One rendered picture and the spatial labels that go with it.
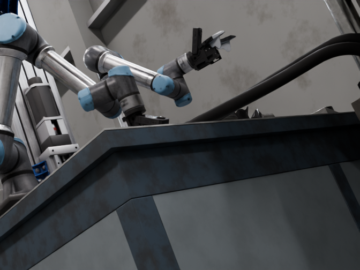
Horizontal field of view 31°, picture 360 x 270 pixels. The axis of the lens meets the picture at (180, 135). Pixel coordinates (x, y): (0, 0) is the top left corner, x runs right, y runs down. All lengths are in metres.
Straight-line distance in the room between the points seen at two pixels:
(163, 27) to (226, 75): 1.03
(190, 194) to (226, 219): 0.09
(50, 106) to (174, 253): 1.54
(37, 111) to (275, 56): 3.47
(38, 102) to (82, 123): 5.57
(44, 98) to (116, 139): 1.48
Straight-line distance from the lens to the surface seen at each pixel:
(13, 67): 2.26
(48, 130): 2.53
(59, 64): 2.33
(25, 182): 2.26
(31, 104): 2.62
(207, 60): 2.62
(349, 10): 1.68
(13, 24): 2.27
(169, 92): 2.53
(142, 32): 7.09
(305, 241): 1.41
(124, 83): 2.08
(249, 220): 1.30
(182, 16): 6.60
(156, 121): 2.01
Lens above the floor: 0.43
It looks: 16 degrees up
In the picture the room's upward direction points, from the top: 22 degrees counter-clockwise
